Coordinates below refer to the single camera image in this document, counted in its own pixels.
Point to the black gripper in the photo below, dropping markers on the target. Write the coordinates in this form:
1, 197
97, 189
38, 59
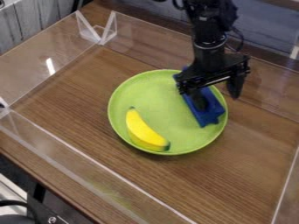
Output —
212, 67

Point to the blue plastic block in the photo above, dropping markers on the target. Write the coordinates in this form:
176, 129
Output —
209, 115

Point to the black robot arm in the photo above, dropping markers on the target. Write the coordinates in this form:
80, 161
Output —
212, 18

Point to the green plate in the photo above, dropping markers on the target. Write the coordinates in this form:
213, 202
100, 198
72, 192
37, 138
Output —
151, 92

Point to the yellow toy banana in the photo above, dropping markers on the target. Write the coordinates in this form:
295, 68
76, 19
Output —
144, 137

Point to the black device with screw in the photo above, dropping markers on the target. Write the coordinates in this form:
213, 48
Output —
42, 215

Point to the clear acrylic enclosure wall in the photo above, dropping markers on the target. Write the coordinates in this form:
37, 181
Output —
57, 79

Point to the clear acrylic corner bracket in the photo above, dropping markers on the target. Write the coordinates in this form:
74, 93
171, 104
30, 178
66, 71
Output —
95, 33

